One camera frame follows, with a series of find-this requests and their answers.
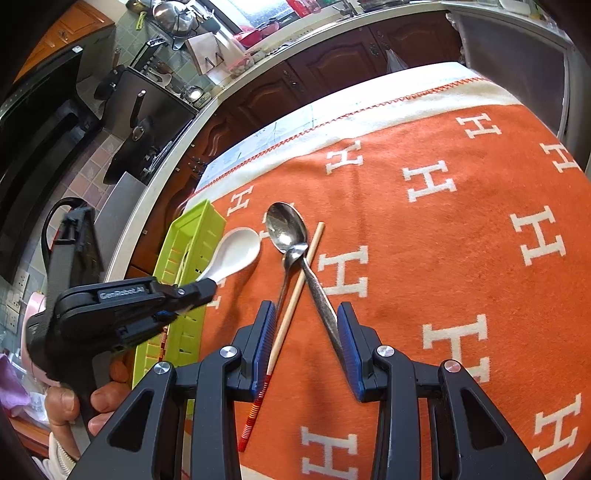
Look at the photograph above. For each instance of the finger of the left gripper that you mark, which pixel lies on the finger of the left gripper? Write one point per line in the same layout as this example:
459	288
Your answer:
188	296

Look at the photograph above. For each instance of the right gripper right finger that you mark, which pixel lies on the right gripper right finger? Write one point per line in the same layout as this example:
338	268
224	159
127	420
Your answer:
470	438

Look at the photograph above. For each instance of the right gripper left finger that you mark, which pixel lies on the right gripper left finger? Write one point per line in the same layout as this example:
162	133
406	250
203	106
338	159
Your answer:
144	437

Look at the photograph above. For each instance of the white ceramic soup spoon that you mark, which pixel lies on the white ceramic soup spoon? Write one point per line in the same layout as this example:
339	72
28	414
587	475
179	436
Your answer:
237	249

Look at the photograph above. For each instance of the beige chopstick red striped end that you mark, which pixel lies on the beige chopstick red striped end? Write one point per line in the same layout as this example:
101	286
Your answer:
281	335

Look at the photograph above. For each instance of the large steel spoon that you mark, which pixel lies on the large steel spoon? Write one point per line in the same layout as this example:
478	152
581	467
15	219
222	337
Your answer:
290	236

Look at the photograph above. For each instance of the small steel spoon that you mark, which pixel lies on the small steel spoon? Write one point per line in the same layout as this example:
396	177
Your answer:
288	272

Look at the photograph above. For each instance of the steel range hood panel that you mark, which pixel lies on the steel range hood panel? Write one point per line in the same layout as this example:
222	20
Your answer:
114	215

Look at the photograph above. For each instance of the orange H-pattern blanket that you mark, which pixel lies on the orange H-pattern blanket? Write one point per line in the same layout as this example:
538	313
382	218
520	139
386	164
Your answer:
456	224

